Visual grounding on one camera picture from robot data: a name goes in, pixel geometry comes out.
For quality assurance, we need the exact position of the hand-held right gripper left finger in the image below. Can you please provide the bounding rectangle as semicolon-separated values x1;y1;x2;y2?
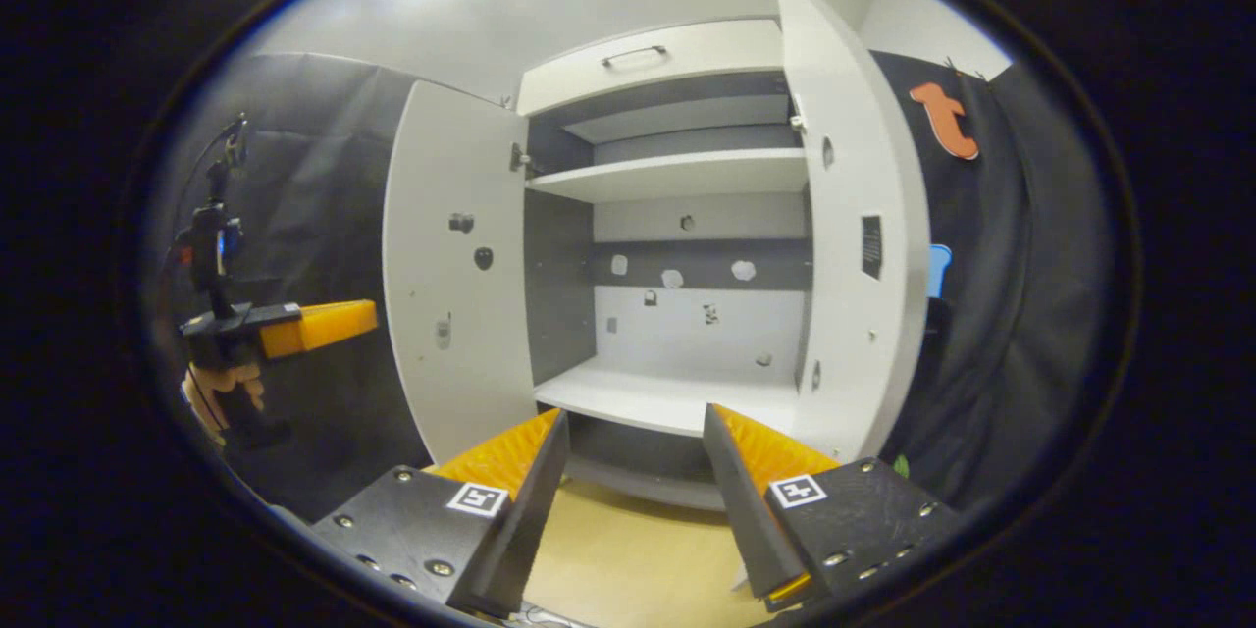
312;407;572;619

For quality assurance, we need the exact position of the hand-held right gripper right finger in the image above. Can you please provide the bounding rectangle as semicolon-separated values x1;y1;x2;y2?
702;402;968;614

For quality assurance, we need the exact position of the white cabinet door camera sticker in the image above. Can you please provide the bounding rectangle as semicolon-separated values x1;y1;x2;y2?
383;80;539;465

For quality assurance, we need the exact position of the white cabinet door headphones sticker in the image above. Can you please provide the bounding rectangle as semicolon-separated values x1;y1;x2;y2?
768;0;931;462

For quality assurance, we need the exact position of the white cabinet shelf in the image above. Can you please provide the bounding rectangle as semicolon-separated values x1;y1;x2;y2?
527;148;809;205
535;358;801;438
562;94;792;145

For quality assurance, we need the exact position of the grey drawer handle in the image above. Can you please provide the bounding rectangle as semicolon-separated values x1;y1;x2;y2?
601;45;668;70

